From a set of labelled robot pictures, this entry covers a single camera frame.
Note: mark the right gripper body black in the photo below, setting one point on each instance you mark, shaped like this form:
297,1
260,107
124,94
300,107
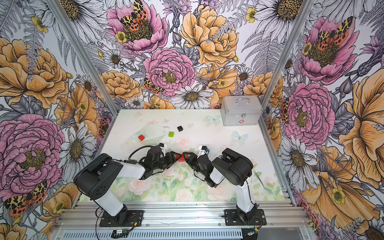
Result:
197,167

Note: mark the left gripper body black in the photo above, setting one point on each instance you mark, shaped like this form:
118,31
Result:
159,163

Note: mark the long red lego brick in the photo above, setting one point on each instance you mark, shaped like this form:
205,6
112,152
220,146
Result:
180,158

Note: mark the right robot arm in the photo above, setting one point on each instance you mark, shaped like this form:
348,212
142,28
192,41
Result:
230,166

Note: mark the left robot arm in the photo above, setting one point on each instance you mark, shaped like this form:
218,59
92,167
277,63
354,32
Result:
96,179

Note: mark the silver metal case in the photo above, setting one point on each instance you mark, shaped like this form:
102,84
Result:
241,110

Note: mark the small green circuit board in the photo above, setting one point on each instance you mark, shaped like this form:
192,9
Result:
119,233

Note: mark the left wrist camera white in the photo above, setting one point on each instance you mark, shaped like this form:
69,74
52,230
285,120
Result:
163,147

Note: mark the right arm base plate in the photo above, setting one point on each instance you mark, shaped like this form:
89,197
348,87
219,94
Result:
234,217

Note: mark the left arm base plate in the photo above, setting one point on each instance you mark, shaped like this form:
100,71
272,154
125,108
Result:
132,218

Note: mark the aluminium front rail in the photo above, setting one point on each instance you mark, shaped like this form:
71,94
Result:
176,215

